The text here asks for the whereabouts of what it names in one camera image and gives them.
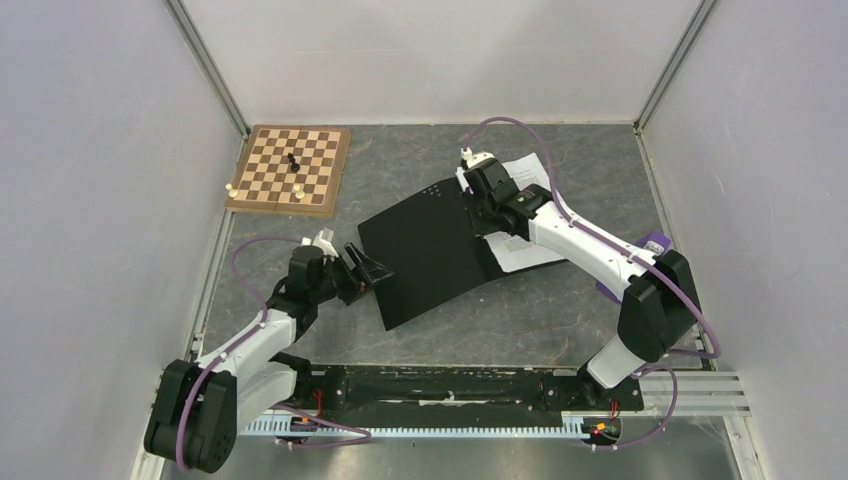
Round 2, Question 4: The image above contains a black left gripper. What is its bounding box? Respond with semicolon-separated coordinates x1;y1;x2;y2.
311;242;393;306

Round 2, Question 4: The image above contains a printed paper sheet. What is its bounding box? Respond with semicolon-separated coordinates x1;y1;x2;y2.
456;153;564;273

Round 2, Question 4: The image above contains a blue folder with black inside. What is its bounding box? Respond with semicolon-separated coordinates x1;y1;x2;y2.
358;177;564;331

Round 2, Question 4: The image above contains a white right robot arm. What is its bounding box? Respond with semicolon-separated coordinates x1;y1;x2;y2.
458;149;702;408

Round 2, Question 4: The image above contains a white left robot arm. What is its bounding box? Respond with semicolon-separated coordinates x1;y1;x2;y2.
143;235;393;473

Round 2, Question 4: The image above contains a black chess pawn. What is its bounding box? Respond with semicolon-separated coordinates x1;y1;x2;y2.
286;153;301;173

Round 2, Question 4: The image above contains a wooden chessboard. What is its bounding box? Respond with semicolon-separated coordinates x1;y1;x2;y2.
225;124;352;217

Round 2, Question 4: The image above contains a white chess pawn left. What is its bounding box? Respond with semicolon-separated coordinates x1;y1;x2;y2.
225;183;239;198

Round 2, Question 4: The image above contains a purple metronome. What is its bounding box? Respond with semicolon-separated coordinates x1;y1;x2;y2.
595;232;672;305

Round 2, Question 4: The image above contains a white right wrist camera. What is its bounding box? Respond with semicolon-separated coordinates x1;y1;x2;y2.
460;147;495;170

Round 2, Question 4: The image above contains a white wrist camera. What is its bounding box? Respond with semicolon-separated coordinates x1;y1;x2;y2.
309;228;339;257
460;147;495;170

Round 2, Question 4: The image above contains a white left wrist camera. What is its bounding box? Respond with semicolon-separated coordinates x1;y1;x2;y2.
309;228;339;257

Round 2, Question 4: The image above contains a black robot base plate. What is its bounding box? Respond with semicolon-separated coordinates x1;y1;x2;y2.
285;365;644;429

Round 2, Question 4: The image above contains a light blue cable duct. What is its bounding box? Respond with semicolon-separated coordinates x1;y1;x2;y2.
241;412;590;440

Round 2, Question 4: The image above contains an aluminium frame rail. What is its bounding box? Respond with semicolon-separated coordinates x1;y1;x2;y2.
129;331;770;480

